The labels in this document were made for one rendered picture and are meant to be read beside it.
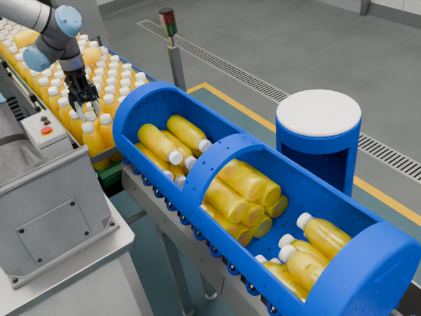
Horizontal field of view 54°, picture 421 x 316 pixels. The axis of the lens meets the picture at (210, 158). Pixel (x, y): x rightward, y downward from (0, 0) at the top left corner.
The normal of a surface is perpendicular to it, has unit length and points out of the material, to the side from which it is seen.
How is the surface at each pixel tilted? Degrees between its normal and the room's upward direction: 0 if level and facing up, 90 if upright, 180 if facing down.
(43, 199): 90
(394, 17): 76
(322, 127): 0
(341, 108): 0
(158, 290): 0
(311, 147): 90
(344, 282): 33
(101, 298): 90
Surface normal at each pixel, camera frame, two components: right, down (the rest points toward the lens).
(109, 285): 0.56, 0.47
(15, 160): 0.33, -0.53
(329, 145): 0.06, 0.63
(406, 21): -0.82, 0.25
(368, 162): -0.12, -0.77
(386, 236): 0.11, -0.87
